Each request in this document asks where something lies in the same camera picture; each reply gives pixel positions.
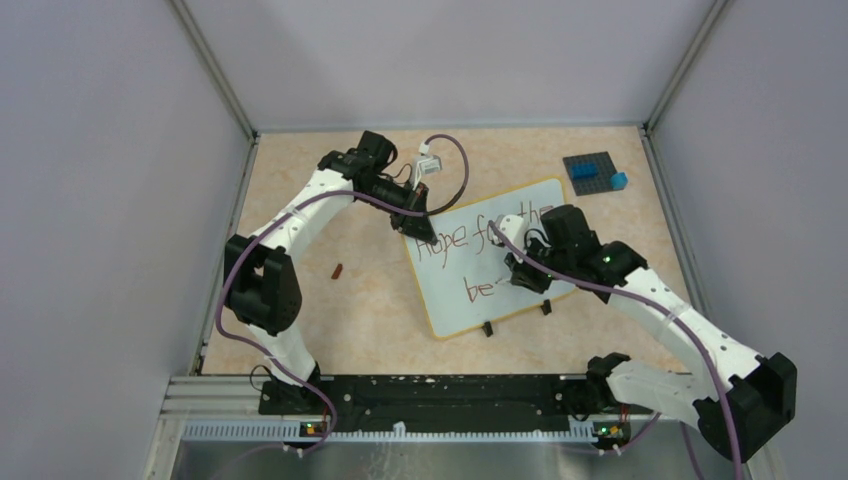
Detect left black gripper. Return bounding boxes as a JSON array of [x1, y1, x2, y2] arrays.
[[359, 177, 437, 245]]

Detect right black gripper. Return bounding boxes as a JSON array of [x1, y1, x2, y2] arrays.
[[505, 233, 574, 294]]

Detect yellow framed whiteboard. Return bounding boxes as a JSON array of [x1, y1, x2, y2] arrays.
[[404, 177, 574, 339]]

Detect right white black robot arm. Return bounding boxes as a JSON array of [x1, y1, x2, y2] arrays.
[[489, 204, 798, 465]]

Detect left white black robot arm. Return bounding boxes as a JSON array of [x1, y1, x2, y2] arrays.
[[223, 131, 437, 414]]

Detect blue lego brick on plate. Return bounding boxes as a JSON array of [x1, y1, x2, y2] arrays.
[[569, 162, 599, 181]]

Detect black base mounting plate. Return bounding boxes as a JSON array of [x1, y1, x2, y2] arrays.
[[258, 374, 632, 433]]

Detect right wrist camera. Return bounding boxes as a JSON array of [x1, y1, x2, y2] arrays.
[[495, 214, 530, 252]]

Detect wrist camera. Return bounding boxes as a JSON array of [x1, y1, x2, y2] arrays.
[[411, 141, 443, 188], [495, 214, 530, 252]]

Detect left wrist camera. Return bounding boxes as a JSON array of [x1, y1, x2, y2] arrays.
[[411, 141, 443, 188]]

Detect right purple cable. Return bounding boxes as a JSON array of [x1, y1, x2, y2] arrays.
[[488, 219, 747, 480]]

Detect purple cable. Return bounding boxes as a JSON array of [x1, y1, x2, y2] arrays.
[[215, 133, 472, 457], [488, 219, 747, 480]]

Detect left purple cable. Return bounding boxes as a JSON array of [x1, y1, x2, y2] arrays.
[[215, 133, 472, 457]]

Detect white cable duct rail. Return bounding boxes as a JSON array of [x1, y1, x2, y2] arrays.
[[182, 420, 598, 443]]

